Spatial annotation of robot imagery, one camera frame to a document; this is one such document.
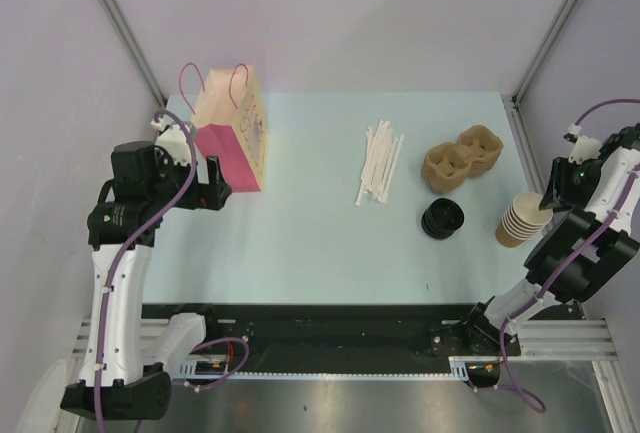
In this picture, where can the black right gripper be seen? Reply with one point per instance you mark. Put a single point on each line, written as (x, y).
(561, 195)

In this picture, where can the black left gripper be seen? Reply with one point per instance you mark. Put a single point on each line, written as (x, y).
(210, 195)

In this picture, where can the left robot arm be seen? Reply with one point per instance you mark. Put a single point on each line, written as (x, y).
(120, 380)

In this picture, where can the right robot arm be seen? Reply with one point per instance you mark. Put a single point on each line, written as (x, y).
(596, 187)

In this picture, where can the brown paper cup stack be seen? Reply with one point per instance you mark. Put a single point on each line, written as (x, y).
(522, 220)

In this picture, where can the pink paper gift bag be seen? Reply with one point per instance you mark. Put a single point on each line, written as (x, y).
(231, 122)

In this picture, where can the brown pulp cup carrier stack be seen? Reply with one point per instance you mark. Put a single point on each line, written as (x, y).
(447, 165)

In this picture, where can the black cup lid stack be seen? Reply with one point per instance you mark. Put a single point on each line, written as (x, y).
(442, 219)

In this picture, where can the white wrapped straws bundle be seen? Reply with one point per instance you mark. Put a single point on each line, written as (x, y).
(383, 149)

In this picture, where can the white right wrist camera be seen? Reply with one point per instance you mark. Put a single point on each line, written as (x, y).
(584, 147)

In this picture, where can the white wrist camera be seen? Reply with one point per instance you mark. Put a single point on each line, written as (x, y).
(584, 147)
(174, 141)

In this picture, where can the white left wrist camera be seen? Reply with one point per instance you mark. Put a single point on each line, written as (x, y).
(174, 141)

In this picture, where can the right aluminium frame post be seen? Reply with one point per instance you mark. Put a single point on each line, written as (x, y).
(550, 38)

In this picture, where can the aluminium frame post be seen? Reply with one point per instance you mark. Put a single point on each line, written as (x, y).
(550, 38)
(132, 47)

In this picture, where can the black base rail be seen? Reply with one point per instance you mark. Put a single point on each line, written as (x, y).
(344, 339)

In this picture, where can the left aluminium frame post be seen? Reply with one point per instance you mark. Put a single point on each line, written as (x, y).
(132, 47)

